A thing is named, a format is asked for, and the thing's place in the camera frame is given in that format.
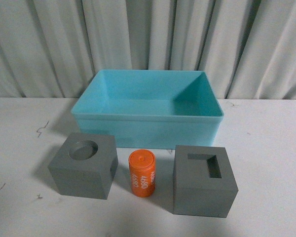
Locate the orange cylinder with white digits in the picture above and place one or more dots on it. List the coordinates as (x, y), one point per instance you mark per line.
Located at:
(142, 166)

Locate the white pleated curtain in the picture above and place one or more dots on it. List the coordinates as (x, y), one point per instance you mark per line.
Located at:
(53, 48)

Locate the gray cube with rectangular slot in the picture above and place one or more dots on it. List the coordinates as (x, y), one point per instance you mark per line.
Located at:
(203, 181)

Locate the light blue plastic box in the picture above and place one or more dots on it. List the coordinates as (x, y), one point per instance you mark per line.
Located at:
(155, 109)

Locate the gray cube with round hole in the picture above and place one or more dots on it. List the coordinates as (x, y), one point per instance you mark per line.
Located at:
(85, 165)

